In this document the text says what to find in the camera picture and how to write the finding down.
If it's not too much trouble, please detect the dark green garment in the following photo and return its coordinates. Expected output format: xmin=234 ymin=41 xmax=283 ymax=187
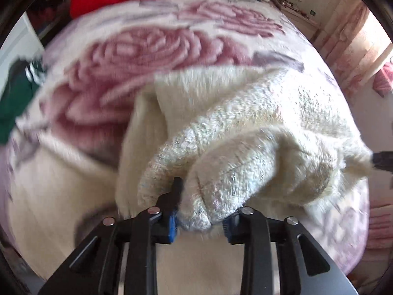
xmin=0 ymin=56 xmax=45 ymax=146

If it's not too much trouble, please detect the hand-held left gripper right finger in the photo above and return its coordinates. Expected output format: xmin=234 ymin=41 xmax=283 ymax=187
xmin=222 ymin=206 xmax=359 ymax=295

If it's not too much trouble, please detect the cream fuzzy sweater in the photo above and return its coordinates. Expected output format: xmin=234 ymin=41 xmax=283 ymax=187
xmin=115 ymin=66 xmax=374 ymax=232

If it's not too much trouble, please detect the rose print blanket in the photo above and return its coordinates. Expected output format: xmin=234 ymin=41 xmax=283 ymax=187
xmin=6 ymin=0 xmax=371 ymax=295

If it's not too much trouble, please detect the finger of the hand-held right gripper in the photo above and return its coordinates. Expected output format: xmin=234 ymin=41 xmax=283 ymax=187
xmin=371 ymin=151 xmax=393 ymax=171

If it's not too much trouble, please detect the pink cloth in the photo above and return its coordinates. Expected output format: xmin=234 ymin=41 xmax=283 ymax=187
xmin=373 ymin=61 xmax=393 ymax=98

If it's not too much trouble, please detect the pink floral curtain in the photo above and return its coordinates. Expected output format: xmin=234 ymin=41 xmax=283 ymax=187
xmin=316 ymin=0 xmax=393 ymax=99

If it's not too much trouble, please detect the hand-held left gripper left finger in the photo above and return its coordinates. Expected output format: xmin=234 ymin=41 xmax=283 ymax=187
xmin=37 ymin=177 xmax=185 ymax=295

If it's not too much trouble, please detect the white wardrobe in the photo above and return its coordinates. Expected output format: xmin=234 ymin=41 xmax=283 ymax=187
xmin=0 ymin=13 xmax=45 ymax=77

